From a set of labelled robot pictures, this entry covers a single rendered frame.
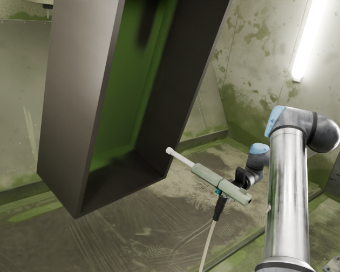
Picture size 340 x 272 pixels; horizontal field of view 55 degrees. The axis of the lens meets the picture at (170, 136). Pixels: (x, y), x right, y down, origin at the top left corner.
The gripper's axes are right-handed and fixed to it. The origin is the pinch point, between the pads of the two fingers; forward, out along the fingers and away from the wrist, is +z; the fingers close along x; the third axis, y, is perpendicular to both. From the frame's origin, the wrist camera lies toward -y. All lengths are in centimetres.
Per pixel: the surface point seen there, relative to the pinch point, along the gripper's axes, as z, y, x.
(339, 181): -165, 38, -31
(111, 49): 48, -56, 34
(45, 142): 46, -2, 70
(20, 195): 31, 67, 117
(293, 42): -173, -52, 52
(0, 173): 39, 52, 126
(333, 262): -84, 56, -54
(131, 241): 1, 65, 42
